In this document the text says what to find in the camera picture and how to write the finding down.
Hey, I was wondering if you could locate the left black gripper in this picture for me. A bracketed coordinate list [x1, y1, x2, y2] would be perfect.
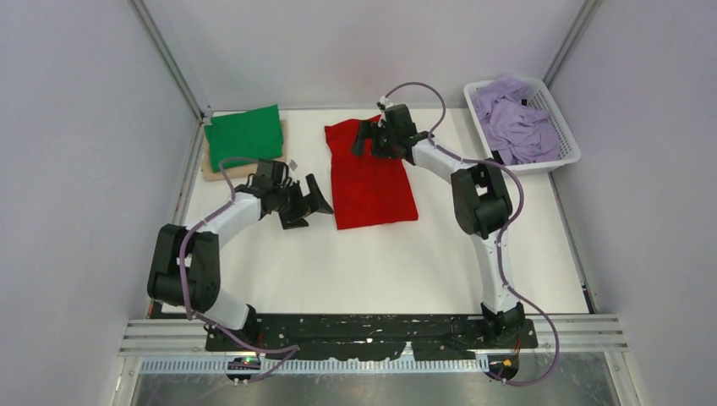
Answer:
[273, 175, 332, 230]

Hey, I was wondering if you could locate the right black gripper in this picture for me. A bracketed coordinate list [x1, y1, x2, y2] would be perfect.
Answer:
[349, 120, 397, 161]

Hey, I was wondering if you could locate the red t shirt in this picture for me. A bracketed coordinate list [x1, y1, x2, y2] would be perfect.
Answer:
[324, 118, 419, 230]

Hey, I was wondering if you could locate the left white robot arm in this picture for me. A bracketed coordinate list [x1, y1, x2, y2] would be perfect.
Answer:
[147, 160, 334, 350]

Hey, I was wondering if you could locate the folded beige t shirt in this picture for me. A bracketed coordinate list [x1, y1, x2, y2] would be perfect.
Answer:
[200, 126, 288, 182]

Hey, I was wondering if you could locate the folded green t shirt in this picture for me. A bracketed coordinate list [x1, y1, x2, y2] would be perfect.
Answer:
[205, 105, 284, 173]

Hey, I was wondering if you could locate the black garment in basket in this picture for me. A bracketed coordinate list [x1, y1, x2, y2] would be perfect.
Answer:
[490, 151, 504, 165]

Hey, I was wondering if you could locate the lilac t shirt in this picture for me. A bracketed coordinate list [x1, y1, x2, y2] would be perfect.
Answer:
[471, 76, 560, 166]

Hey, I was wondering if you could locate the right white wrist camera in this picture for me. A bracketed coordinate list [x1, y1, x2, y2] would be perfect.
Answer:
[376, 96, 393, 112]

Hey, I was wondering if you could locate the left aluminium frame post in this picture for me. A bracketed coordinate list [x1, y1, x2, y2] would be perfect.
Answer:
[129, 0, 213, 122]

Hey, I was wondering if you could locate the aluminium frame post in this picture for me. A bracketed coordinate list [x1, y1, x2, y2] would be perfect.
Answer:
[129, 0, 213, 122]
[543, 0, 604, 88]

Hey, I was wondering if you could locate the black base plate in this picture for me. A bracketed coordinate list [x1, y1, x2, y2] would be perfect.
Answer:
[205, 313, 538, 361]

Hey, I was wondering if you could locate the white slotted cable duct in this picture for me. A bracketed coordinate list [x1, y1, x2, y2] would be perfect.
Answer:
[140, 354, 489, 375]

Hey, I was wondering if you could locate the right aluminium frame post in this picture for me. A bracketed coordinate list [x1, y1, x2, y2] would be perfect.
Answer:
[543, 0, 604, 88]

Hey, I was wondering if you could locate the aluminium front rail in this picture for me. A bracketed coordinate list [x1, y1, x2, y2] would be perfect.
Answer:
[118, 314, 629, 357]

